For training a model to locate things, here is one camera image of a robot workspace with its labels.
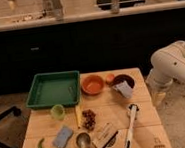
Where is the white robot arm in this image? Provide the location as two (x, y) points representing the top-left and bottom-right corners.
(145, 40), (185, 107)

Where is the orange red bowl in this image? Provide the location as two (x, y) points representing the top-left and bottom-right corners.
(81, 74), (104, 96)

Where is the dark brown bowl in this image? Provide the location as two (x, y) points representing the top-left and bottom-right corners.
(111, 74), (135, 88)

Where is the small orange fruit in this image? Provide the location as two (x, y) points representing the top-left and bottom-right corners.
(106, 73), (115, 84)

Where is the dark cabinet counter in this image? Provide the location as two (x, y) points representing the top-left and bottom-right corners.
(0, 8), (185, 95)

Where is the green plastic tray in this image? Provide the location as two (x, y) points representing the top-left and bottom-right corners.
(26, 70), (81, 110)

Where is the yellow corn cob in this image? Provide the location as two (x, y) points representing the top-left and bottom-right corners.
(75, 105), (82, 128)

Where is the brown grape bunch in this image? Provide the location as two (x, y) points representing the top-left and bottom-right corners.
(82, 109), (96, 131)

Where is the green cup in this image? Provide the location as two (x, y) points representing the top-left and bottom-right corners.
(50, 104), (65, 120)

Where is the wooden block brush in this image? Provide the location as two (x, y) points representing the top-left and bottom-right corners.
(92, 123), (118, 148)

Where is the blue sponge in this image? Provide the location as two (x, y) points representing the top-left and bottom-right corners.
(52, 126), (74, 148)

